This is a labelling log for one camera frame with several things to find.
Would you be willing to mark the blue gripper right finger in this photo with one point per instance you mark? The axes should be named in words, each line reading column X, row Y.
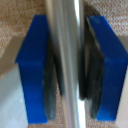
column 108, row 66

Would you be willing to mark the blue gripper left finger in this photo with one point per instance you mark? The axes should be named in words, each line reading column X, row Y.
column 33, row 66

